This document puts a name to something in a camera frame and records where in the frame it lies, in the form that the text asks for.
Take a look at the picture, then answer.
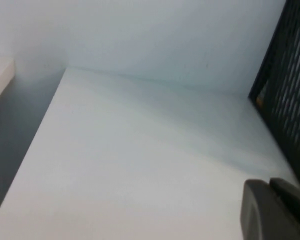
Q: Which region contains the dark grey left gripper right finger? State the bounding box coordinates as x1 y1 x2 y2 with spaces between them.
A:
269 177 300 240

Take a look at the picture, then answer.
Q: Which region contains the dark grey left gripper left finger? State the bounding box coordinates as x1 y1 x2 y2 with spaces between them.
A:
240 179 299 240

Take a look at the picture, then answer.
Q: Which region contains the black plastic book stand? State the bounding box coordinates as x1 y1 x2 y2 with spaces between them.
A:
248 0 300 193

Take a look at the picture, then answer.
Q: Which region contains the white side table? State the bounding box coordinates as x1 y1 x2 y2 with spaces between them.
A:
0 55 16 108

